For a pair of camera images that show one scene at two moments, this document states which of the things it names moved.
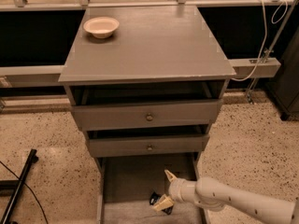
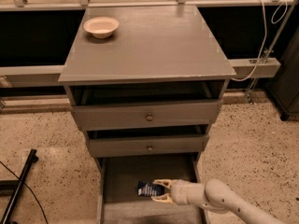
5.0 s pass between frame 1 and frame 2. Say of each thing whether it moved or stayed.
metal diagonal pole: stayed
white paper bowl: stayed
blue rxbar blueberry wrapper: moved
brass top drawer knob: stayed
